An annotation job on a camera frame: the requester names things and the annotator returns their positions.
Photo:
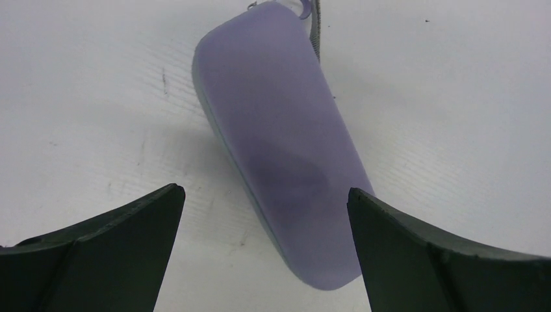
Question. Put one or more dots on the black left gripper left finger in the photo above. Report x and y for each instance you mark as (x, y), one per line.
(115, 261)

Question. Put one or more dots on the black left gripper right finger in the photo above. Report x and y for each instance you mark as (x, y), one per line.
(410, 265)

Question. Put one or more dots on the lavender umbrella case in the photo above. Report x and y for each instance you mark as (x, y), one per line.
(262, 88)

